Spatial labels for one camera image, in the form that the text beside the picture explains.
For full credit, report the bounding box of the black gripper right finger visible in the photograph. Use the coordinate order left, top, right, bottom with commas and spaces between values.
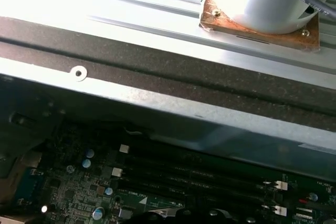
195, 194, 266, 224

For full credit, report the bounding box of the black and gray PC case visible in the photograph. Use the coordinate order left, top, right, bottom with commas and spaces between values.
0, 16, 336, 224

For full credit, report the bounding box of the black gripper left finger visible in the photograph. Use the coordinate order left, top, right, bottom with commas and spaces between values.
131, 194, 196, 224

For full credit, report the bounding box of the brown square base plate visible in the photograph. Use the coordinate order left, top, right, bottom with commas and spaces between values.
198, 0, 321, 53

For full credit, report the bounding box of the green motherboard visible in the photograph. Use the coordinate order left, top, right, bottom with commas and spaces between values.
10, 121, 336, 224

